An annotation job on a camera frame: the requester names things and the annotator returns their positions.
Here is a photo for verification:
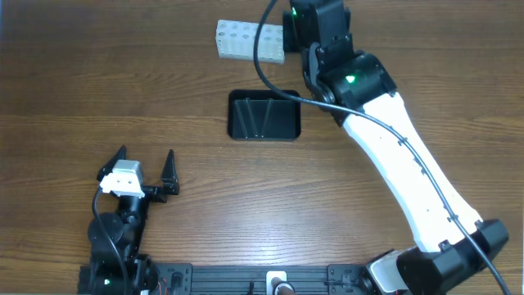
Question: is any clear test tube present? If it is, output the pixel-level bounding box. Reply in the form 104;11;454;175
245;98;259;138

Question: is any mounting rail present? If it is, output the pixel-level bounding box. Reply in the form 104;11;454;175
77;262;372;295

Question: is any black tray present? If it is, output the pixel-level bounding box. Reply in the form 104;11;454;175
227;88;302;143

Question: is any white test tube rack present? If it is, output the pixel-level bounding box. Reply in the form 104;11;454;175
215;19;287;66

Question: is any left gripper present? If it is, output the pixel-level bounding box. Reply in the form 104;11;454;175
96;145;180;204

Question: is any black cable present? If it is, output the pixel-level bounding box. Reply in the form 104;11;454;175
252;0;511;295
91;187;131;295

